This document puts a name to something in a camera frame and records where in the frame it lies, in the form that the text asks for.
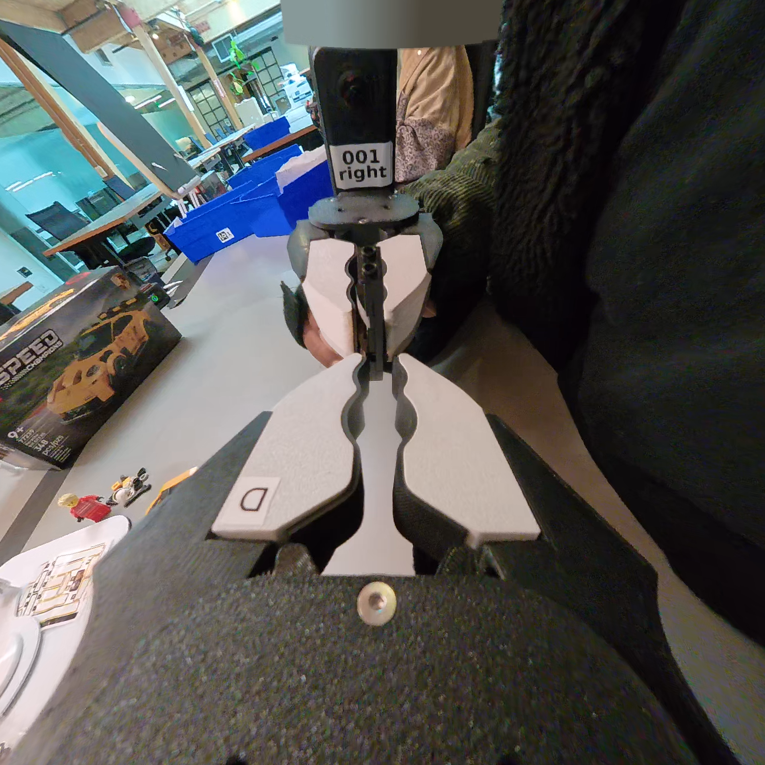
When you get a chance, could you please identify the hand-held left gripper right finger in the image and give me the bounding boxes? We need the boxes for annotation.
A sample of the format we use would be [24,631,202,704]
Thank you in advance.
[391,353,542,565]

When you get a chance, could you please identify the person's right hand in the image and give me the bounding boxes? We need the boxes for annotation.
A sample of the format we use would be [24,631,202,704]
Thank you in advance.
[302,310,345,369]

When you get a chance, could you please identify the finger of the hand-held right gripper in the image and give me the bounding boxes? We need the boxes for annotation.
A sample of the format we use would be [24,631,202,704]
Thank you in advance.
[378,234,434,361]
[300,238,362,361]

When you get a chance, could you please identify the white book stand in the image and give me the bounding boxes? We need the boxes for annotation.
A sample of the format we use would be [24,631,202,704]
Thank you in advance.
[0,514,133,765]

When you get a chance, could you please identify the lego set box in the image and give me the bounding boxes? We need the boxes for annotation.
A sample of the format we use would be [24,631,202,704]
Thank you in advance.
[0,266,183,473]

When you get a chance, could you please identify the green potted plant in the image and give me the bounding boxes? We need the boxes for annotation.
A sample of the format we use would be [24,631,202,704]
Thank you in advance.
[226,37,265,99]

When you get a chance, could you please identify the long grey desk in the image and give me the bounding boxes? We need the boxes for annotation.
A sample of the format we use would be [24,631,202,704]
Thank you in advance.
[45,179,180,267]

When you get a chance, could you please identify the white packing paper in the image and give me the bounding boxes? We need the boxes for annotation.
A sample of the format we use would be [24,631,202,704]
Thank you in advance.
[275,149,331,195]

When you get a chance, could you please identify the black and yellow lego strip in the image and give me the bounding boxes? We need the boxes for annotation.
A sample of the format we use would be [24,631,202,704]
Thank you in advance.
[355,245,384,383]

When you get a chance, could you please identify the yellow lego car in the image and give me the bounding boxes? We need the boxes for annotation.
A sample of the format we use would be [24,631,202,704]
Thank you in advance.
[145,466,199,516]

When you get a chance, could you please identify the dark panel with wooden rim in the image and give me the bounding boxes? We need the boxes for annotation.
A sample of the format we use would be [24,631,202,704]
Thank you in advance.
[0,18,201,201]

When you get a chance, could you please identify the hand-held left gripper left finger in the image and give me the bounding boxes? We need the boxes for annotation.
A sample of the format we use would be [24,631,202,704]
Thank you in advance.
[212,353,367,571]

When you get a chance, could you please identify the stacked blue plastic bins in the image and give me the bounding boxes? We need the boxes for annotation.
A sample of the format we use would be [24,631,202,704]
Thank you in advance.
[164,116,335,265]

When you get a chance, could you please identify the row of dark office chairs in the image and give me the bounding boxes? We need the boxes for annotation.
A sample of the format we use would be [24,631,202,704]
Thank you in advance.
[27,200,156,270]

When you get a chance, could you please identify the red lego minifigure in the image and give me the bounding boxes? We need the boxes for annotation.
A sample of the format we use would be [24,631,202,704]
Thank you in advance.
[58,493,113,524]

